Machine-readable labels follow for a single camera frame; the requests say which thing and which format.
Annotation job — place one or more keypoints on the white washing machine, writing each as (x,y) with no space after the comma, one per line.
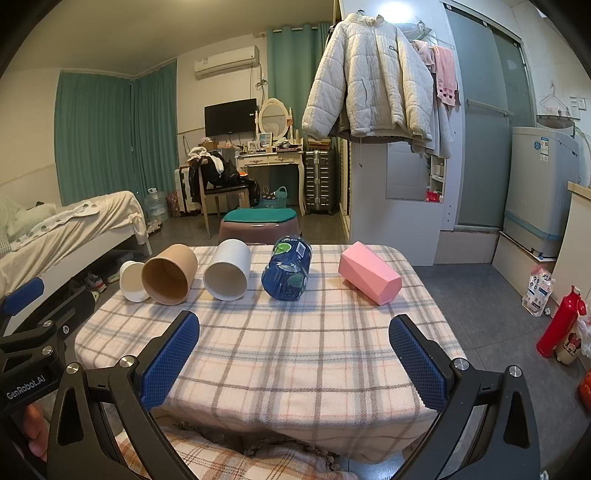
(538,189)

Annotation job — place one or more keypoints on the clear water jug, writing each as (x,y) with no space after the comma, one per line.
(155,205)

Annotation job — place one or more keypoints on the white suitcase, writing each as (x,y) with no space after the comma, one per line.
(182,189)

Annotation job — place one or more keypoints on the orange packet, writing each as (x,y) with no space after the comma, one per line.
(585,393)

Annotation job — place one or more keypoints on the white sneaker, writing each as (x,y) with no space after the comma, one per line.
(94,282)

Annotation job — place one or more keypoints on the white puffer jacket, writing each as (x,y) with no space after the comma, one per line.
(364,78)

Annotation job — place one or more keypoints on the black television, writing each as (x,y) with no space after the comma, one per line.
(231,117)

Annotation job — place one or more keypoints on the pink faceted cup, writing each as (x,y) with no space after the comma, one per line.
(369,272)

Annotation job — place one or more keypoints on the person's left hand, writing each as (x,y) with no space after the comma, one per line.
(36,427)

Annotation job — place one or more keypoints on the brown paper cup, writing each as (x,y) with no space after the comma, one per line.
(168,277)

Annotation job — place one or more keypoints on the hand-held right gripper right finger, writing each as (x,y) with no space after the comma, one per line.
(419,364)

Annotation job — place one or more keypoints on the round stool with green cushion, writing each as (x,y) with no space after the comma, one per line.
(258,224)

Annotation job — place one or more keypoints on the pink towel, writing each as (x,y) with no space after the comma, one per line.
(445,76)

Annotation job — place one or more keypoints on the wooden chair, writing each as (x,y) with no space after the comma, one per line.
(221,191)

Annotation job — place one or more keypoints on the grey green pillow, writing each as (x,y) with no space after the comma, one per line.
(23,221)

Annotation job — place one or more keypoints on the dark ribbed suitcase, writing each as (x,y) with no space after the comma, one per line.
(319,181)

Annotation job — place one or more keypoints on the bed with beige sheet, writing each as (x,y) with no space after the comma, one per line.
(78,240)

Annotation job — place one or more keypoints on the red thermos bottle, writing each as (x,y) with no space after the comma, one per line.
(559,325)

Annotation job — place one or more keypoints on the black and white clothes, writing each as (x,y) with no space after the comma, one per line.
(217,167)

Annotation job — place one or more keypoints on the frosted glass door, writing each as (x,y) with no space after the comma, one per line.
(485,152)

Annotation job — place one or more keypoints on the teal curtain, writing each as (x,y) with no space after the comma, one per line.
(154,129)
(92,138)
(295,69)

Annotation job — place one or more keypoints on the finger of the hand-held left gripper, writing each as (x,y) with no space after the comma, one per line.
(25,290)
(76,302)

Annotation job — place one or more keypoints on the teal basket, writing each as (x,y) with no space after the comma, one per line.
(273,197)

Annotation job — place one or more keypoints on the white vanity desk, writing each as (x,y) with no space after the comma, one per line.
(272,159)

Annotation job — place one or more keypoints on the white oval mirror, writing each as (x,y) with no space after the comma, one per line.
(273,116)

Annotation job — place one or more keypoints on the small white cup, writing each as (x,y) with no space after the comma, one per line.
(131,281)

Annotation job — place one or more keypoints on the white printed packet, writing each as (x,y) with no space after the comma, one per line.
(538,290)

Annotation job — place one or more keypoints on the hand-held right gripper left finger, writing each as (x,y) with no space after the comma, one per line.
(170,357)

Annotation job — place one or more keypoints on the plaid tablecloth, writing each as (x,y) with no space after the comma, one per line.
(286,355)

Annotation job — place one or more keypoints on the red gift bag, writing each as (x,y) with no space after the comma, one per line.
(173,204)

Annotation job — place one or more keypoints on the cartoon print bin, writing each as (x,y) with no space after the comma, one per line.
(569,346)

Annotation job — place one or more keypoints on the white air conditioner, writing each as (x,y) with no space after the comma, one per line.
(226,61)

